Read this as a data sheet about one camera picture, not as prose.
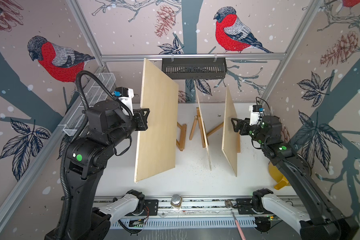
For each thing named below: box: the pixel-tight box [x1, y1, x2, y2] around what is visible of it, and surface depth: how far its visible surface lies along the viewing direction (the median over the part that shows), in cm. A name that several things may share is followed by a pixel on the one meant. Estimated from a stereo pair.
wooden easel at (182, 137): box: [176, 121, 187, 152], surface depth 97 cm
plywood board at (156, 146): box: [134, 58, 180, 183], surface depth 60 cm
